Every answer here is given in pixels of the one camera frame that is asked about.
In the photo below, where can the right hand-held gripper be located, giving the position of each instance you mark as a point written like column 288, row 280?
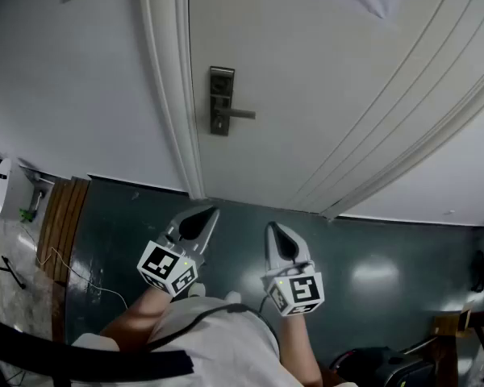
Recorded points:
column 302, row 290

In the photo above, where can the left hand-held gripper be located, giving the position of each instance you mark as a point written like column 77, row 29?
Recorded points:
column 161, row 266

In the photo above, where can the person's left forearm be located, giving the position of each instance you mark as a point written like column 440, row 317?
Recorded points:
column 139, row 317

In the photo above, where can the person's right forearm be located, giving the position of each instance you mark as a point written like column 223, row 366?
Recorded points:
column 302, row 349

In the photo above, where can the metal door lock plate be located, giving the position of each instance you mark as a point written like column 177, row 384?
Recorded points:
column 219, row 95

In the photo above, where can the white door with handle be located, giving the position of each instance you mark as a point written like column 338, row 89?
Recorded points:
column 306, row 95

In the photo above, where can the person's left shoe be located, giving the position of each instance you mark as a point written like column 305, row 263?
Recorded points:
column 197, row 289

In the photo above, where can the person's shoe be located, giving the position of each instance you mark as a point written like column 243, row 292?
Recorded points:
column 234, row 296
column 197, row 289

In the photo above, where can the person's right shoe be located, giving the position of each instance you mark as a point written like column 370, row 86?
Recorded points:
column 234, row 296

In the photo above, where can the person's white shirt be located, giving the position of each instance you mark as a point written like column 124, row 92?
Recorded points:
column 226, row 345

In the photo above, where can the wooden slat panel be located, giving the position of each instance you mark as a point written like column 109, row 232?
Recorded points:
column 62, row 224

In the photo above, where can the small green object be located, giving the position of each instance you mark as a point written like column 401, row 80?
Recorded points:
column 26, row 215

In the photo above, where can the cardboard box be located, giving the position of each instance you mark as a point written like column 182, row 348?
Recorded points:
column 453, row 323

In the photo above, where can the black metal stand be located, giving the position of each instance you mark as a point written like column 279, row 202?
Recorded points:
column 8, row 270

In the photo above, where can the white oval device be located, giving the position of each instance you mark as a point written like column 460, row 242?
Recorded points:
column 2, row 188

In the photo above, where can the white door frame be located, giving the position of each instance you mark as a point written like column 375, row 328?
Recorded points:
column 173, row 95

